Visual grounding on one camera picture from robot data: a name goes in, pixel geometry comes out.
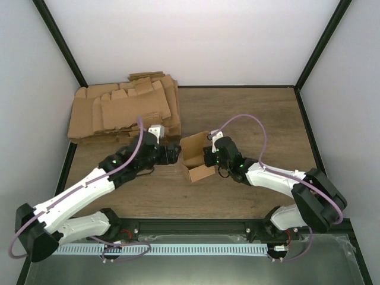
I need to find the brown cardboard box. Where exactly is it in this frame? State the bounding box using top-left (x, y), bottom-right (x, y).
top-left (180, 131), bottom-right (216, 183)

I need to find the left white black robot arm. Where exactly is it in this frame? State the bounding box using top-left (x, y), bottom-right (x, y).
top-left (15, 131), bottom-right (181, 262)

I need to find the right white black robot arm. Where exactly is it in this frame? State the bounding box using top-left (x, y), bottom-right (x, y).
top-left (203, 132), bottom-right (347, 239)

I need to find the stack of flat cardboard sheets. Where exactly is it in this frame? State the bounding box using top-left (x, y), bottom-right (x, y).
top-left (68, 71), bottom-right (182, 144)

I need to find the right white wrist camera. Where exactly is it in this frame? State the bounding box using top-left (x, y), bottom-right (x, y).
top-left (207, 129), bottom-right (224, 153)

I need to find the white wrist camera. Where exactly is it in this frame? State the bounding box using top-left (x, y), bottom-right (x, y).
top-left (148, 125), bottom-right (164, 142)
top-left (207, 129), bottom-right (224, 153)

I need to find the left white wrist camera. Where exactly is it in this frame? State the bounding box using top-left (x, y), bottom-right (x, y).
top-left (148, 125), bottom-right (164, 142)

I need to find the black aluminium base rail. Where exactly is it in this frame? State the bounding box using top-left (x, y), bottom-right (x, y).
top-left (38, 218), bottom-right (351, 238)

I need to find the light blue slotted cable duct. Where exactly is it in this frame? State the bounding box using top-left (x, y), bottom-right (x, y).
top-left (54, 243), bottom-right (268, 257)

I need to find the black enclosure frame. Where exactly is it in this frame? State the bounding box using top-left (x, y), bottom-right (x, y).
top-left (16, 1), bottom-right (373, 284)

